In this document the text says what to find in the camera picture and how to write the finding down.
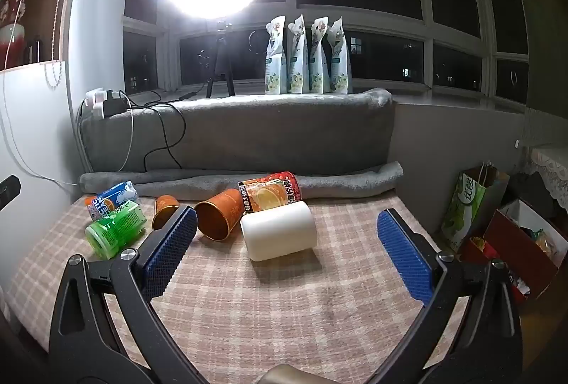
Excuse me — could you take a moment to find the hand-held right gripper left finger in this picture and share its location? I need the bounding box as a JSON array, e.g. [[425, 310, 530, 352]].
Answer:
[[49, 205, 198, 384]]

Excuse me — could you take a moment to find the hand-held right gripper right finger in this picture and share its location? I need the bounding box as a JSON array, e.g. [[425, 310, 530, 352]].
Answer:
[[377, 209, 523, 384]]

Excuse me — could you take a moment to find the white cup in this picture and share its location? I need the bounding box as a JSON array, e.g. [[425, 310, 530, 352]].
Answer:
[[240, 200, 317, 263]]

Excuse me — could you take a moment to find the small orange paper cup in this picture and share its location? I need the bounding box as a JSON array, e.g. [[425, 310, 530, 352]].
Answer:
[[152, 195, 181, 231]]

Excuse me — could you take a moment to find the large orange paper cup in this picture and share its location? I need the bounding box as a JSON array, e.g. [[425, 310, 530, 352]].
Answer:
[[194, 188, 247, 243]]

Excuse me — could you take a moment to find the green can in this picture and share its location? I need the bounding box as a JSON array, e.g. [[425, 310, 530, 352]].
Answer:
[[85, 200, 147, 259]]

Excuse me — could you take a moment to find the green and white paper bag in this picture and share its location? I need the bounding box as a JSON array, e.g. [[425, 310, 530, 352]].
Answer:
[[441, 162, 511, 252]]

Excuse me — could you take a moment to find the blue and white can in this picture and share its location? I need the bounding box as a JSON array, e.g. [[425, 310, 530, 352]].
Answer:
[[84, 180, 140, 221]]

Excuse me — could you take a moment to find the rolled grey towel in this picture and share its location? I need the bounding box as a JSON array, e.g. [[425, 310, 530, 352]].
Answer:
[[80, 161, 404, 202]]

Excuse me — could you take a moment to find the plaid tablecloth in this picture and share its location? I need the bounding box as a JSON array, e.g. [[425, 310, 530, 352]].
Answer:
[[5, 188, 471, 384]]

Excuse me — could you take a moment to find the red cardboard box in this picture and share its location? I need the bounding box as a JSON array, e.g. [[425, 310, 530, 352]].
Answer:
[[460, 198, 561, 300]]

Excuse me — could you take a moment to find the orange printed can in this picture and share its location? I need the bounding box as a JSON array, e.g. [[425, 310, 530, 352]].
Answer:
[[238, 171, 304, 213]]

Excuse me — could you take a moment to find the grey blanket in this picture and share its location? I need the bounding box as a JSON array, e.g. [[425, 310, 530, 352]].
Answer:
[[79, 88, 395, 177]]

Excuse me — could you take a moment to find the white power strip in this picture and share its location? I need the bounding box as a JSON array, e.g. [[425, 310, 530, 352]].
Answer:
[[84, 88, 129, 118]]

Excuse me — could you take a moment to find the lace cloth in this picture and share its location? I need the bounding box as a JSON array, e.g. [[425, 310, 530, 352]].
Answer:
[[531, 147, 568, 211]]

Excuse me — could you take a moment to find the black tripod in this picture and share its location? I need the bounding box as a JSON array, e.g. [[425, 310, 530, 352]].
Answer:
[[205, 21, 236, 99]]

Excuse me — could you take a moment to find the white and green pouch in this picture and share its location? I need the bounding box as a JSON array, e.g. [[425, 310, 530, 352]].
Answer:
[[286, 14, 310, 95], [264, 15, 287, 96], [308, 16, 331, 95], [327, 15, 353, 95]]

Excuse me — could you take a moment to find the red and white vase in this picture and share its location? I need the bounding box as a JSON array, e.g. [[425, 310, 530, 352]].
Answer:
[[0, 0, 33, 72]]

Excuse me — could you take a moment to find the black cable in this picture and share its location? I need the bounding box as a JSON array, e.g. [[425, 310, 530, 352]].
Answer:
[[116, 89, 209, 172]]

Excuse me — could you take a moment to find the white cable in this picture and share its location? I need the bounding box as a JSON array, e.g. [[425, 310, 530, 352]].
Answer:
[[0, 0, 134, 186]]

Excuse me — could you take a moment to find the beaded blind cord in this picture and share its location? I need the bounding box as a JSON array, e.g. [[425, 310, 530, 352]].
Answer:
[[44, 0, 74, 91]]

